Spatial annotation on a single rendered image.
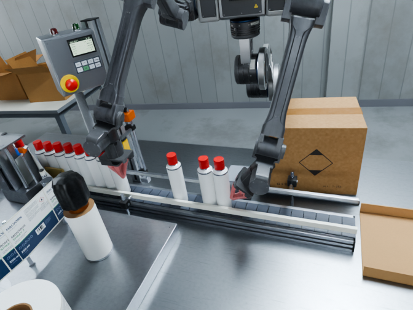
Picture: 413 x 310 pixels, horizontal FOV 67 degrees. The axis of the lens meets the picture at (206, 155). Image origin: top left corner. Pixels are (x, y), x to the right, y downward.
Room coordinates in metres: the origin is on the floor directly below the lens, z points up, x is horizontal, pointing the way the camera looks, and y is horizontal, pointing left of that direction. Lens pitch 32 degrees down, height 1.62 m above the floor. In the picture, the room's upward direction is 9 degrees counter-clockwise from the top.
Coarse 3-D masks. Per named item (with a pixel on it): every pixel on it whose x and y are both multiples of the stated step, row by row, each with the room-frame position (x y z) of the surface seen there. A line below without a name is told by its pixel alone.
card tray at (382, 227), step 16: (368, 208) 0.73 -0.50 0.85; (384, 208) 0.71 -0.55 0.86; (400, 208) 0.69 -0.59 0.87; (368, 224) 0.68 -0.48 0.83; (384, 224) 0.67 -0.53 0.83; (400, 224) 0.66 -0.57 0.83; (368, 240) 0.62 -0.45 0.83; (384, 240) 0.61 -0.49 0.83; (400, 240) 0.60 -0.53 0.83; (368, 256) 0.56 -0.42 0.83; (384, 256) 0.56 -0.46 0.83; (400, 256) 0.55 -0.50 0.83; (368, 272) 0.51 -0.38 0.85; (384, 272) 0.49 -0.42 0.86; (400, 272) 0.48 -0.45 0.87
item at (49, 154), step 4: (44, 144) 1.11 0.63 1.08; (48, 144) 1.12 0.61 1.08; (44, 148) 1.11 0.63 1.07; (48, 148) 1.11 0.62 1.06; (52, 148) 1.12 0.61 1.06; (48, 152) 1.11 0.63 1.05; (52, 152) 1.11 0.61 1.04; (48, 156) 1.10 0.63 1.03; (52, 156) 1.11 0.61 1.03; (48, 160) 1.10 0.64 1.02; (52, 160) 1.10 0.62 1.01; (56, 160) 1.11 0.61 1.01; (52, 164) 1.10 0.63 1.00; (56, 164) 1.11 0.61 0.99
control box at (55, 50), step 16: (64, 32) 1.12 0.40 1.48; (80, 32) 1.10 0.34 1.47; (48, 48) 1.04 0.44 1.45; (64, 48) 1.06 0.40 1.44; (96, 48) 1.11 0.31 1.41; (48, 64) 1.08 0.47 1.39; (64, 64) 1.05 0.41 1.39; (64, 80) 1.04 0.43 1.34; (80, 80) 1.06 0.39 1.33; (96, 80) 1.09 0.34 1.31; (64, 96) 1.04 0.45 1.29
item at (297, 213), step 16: (144, 192) 0.97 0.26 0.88; (160, 192) 0.96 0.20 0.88; (176, 208) 0.85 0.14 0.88; (192, 208) 0.84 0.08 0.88; (240, 208) 0.80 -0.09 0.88; (256, 208) 0.79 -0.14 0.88; (272, 208) 0.77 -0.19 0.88; (272, 224) 0.70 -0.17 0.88; (288, 224) 0.69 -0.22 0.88; (352, 224) 0.65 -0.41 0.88
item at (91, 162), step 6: (90, 156) 1.02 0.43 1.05; (90, 162) 1.01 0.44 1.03; (96, 162) 1.02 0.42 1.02; (90, 168) 1.01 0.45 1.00; (96, 168) 1.02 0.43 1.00; (96, 174) 1.01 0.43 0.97; (96, 180) 1.01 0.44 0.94; (102, 180) 1.02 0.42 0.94; (96, 186) 1.02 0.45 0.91; (102, 186) 1.01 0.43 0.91
